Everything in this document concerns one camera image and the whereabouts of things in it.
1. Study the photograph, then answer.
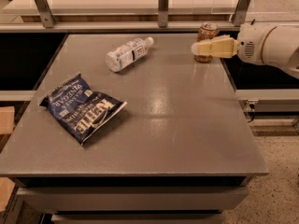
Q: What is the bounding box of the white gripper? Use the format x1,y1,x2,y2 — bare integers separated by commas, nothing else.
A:
192,23,275,65

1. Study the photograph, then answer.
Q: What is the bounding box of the orange soda can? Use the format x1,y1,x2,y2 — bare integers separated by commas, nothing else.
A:
194,22,219,63

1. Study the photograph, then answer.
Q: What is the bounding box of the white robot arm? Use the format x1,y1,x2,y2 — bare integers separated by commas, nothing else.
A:
192,23,299,78

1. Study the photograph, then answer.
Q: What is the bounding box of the blue kettle chip bag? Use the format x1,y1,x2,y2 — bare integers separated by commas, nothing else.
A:
39,73,127,145

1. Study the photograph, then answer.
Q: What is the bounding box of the clear plastic water bottle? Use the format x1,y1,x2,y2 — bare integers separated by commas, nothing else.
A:
106,37,154,73

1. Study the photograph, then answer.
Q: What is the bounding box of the grey upper drawer front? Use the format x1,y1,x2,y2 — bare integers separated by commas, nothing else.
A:
18,187,249,213

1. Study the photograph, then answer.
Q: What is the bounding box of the grey drawer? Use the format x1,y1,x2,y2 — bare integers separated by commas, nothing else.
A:
18,187,249,213
51,215,224,224

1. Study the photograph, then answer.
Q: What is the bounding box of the cardboard box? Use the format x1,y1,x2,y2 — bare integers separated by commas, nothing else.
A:
0,106,15,134

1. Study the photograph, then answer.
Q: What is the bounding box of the grey lower drawer front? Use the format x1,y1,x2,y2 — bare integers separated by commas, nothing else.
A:
51,215,224,224

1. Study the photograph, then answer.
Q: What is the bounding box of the right metal rail bracket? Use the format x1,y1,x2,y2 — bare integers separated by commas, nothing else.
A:
232,0,251,26

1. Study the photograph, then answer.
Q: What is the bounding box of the metal rail bracket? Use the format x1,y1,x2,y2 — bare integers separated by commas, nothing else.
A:
34,0,56,28
158,0,169,28
232,0,251,26

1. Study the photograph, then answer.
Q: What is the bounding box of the black cable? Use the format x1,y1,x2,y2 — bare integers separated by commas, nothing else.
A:
247,101,257,123

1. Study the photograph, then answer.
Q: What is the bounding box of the middle metal rail bracket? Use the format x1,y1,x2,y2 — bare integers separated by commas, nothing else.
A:
158,0,169,28

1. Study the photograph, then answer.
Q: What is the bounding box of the left metal rail bracket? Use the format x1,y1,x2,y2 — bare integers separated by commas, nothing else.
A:
34,0,56,28

